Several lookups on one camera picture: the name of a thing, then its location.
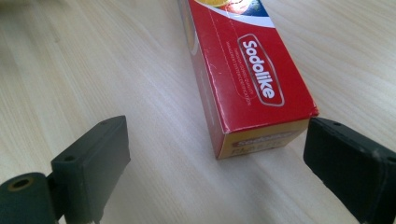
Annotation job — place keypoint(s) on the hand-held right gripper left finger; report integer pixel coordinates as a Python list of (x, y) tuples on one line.
[(90, 168)]

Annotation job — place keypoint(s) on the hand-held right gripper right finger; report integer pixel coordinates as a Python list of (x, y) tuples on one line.
[(348, 165)]

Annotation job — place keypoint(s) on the red toothpaste box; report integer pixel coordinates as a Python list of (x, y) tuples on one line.
[(246, 77)]

